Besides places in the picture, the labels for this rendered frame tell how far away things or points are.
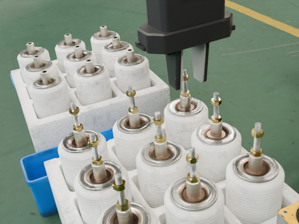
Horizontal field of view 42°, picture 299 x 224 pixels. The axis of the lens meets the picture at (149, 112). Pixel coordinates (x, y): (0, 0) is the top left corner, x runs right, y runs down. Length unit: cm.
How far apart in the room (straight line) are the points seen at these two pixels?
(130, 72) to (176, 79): 57
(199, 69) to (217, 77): 101
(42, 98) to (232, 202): 55
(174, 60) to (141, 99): 59
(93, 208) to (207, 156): 23
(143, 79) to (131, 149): 33
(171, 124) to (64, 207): 27
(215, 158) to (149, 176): 13
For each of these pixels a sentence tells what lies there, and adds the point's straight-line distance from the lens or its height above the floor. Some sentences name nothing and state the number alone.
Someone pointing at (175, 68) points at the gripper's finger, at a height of 48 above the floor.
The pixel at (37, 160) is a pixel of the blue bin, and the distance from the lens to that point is 102.
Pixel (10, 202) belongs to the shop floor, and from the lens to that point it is 108.
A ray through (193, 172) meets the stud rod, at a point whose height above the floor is 30.
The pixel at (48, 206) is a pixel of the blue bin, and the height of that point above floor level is 3.
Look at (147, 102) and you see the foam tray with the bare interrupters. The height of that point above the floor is 15.
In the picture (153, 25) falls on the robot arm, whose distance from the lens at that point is 46.
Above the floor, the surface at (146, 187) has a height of 20.
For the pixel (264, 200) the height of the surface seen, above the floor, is 22.
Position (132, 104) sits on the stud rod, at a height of 30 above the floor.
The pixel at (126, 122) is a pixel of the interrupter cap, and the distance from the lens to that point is 81.
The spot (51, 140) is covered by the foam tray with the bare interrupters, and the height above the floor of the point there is 13.
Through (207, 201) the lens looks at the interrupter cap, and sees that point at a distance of 61.
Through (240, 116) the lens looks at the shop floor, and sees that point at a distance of 128.
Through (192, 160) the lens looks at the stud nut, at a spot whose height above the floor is 33.
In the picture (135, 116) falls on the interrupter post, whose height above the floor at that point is 27.
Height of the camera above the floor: 69
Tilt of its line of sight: 32 degrees down
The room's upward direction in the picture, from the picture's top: 6 degrees counter-clockwise
